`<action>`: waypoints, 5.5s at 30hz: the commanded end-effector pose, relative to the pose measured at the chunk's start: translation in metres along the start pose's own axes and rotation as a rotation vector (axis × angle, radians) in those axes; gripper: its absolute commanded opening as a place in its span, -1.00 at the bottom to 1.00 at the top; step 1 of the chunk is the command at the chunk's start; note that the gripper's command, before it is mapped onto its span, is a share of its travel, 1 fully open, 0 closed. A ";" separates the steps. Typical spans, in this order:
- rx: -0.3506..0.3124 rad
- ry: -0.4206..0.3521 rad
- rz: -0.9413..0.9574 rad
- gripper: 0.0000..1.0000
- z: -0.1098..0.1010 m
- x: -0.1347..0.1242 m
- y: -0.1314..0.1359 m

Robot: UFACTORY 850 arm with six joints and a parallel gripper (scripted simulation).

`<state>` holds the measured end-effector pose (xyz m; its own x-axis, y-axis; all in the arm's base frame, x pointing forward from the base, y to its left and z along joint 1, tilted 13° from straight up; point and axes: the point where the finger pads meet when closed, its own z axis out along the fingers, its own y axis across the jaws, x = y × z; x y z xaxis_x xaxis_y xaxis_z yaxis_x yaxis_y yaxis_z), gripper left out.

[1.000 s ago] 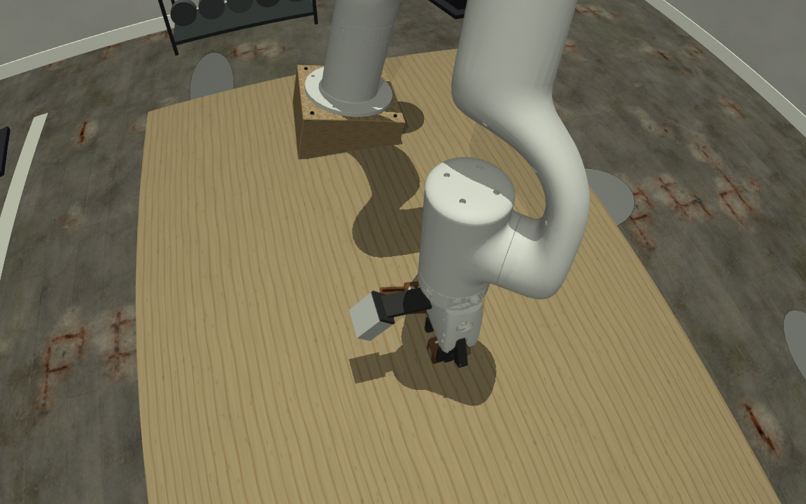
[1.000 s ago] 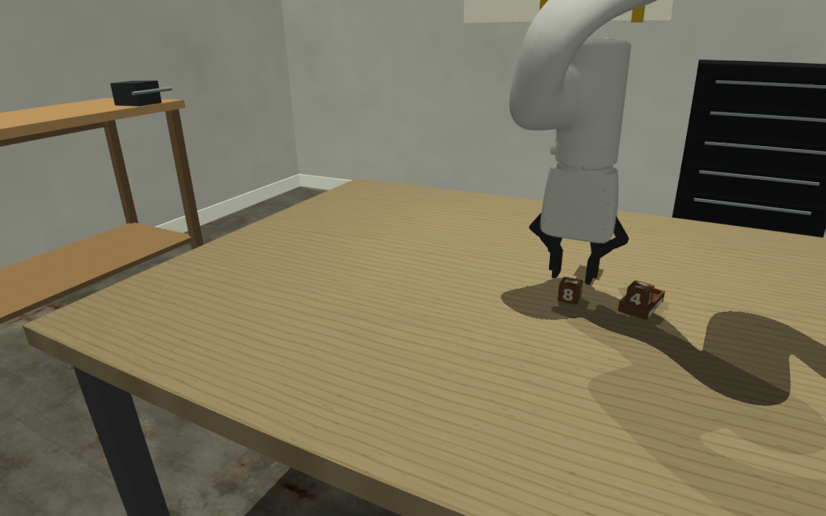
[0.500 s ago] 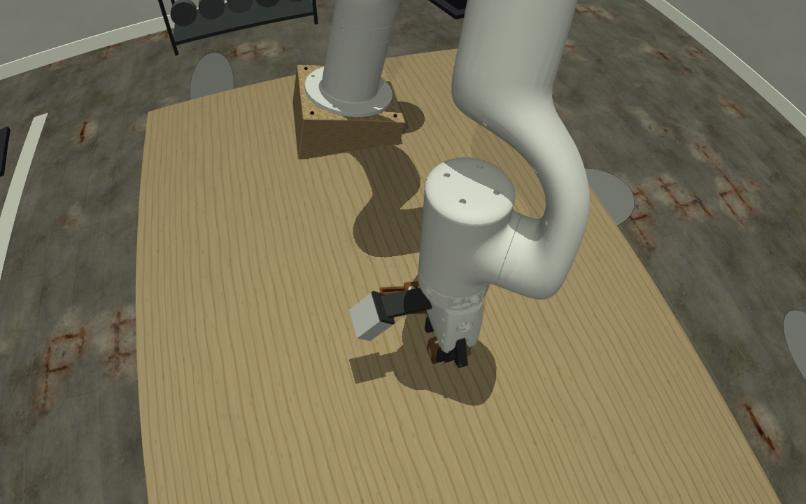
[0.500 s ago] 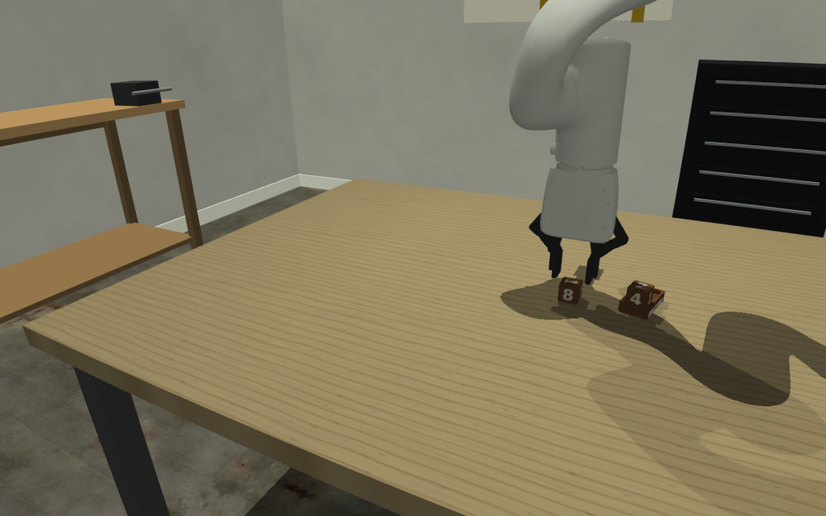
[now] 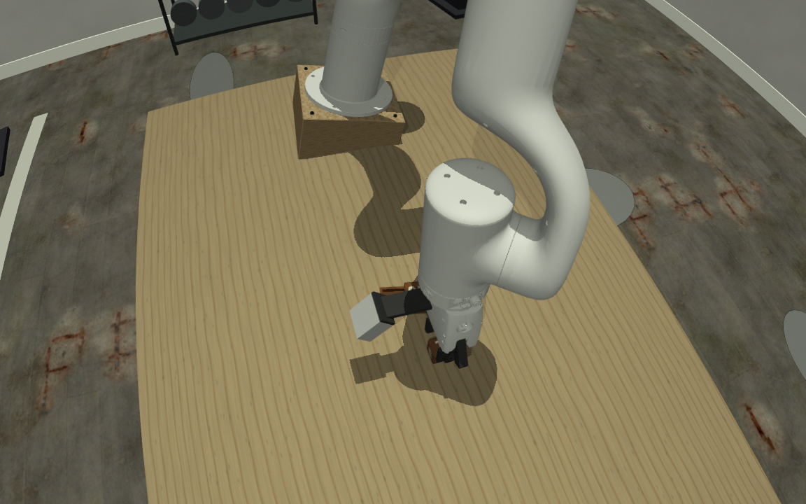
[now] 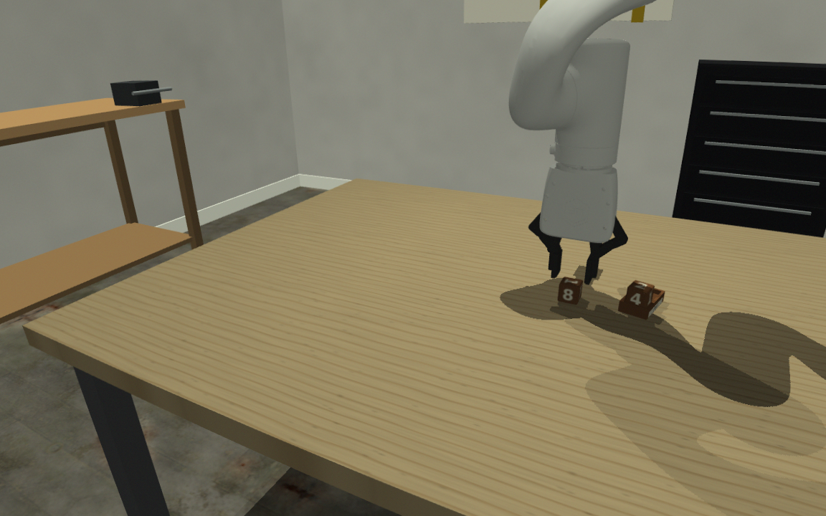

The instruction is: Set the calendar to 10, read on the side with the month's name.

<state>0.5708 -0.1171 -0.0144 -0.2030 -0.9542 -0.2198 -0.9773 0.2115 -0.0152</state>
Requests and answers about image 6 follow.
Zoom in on brown wooden tray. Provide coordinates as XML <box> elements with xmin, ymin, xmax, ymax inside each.
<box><xmin>618</xmin><ymin>288</ymin><xmax>665</xmax><ymax>320</ymax></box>

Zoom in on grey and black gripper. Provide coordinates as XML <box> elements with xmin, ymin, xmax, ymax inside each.
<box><xmin>528</xmin><ymin>162</ymin><xmax>628</xmax><ymax>285</ymax></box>

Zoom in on brown number cube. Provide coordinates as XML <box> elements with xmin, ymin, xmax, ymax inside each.
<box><xmin>558</xmin><ymin>277</ymin><xmax>583</xmax><ymax>305</ymax></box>
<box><xmin>625</xmin><ymin>280</ymin><xmax>655</xmax><ymax>307</ymax></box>

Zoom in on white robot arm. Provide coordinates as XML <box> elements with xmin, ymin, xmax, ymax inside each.
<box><xmin>509</xmin><ymin>0</ymin><xmax>656</xmax><ymax>169</ymax></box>

